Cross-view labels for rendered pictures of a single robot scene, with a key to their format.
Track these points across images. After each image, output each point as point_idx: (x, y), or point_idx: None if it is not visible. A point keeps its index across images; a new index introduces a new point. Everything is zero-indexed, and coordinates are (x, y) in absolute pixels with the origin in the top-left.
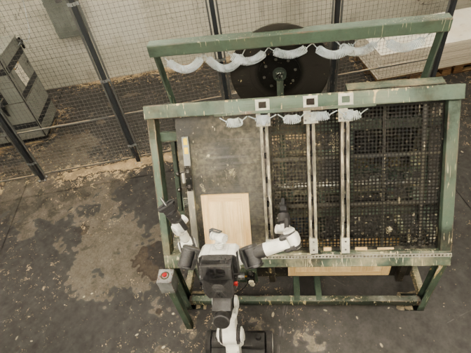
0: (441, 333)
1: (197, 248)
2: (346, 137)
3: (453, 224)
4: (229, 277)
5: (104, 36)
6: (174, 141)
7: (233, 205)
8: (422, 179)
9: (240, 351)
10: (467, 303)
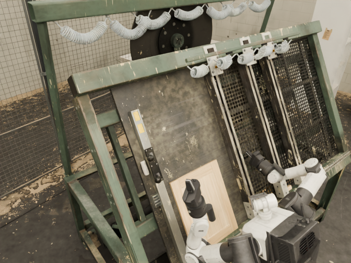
0: (346, 227)
1: (249, 233)
2: (274, 74)
3: (280, 157)
4: (318, 238)
5: None
6: (114, 123)
7: (207, 180)
8: (316, 100)
9: None
10: (335, 199)
